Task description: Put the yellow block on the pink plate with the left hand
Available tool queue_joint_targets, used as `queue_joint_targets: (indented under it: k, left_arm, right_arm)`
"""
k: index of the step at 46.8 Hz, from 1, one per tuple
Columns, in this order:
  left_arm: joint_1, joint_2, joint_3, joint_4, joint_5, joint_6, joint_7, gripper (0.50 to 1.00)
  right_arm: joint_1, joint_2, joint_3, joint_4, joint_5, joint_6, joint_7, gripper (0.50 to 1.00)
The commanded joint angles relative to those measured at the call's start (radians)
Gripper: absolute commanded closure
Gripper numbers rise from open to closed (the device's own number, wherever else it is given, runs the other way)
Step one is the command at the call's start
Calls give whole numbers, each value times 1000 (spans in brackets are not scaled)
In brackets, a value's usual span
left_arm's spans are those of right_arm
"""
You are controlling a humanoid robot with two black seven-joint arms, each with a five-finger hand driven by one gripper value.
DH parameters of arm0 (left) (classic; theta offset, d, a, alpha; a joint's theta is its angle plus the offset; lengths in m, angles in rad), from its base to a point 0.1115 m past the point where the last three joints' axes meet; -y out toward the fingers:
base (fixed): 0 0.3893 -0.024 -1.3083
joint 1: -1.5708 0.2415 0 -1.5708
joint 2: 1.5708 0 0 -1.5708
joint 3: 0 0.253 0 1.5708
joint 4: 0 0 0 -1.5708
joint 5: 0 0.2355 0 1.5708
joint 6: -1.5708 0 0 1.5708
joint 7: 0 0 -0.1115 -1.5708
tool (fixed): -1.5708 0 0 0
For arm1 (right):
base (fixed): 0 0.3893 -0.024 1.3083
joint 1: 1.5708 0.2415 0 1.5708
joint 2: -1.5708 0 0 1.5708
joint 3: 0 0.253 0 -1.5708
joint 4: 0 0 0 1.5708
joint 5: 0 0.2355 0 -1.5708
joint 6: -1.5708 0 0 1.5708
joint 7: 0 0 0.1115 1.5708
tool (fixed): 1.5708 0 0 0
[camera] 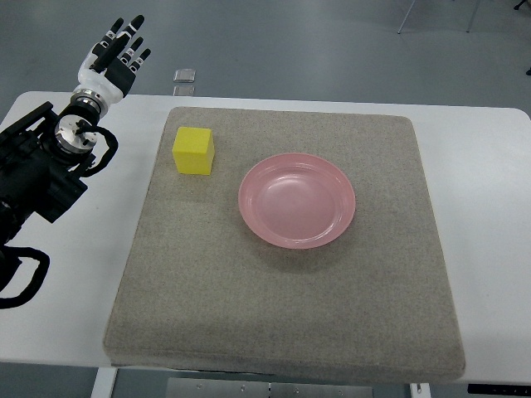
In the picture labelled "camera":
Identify metal chair legs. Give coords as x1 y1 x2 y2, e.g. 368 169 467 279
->
396 1 483 35

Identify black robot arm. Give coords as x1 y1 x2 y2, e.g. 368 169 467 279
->
1 89 119 243

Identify white table leg left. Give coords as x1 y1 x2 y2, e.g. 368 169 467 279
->
90 367 118 398

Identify pink plate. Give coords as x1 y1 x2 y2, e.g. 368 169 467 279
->
238 153 356 250

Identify beige fabric mat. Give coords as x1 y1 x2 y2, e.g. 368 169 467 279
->
103 107 465 384

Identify yellow foam block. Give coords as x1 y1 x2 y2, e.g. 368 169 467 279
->
172 126 215 175

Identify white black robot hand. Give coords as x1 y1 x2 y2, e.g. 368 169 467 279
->
76 15 151 106

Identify black cable loop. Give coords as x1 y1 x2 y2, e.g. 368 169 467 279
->
0 246 51 310

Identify metal table base plate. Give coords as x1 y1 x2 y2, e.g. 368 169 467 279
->
165 377 373 398

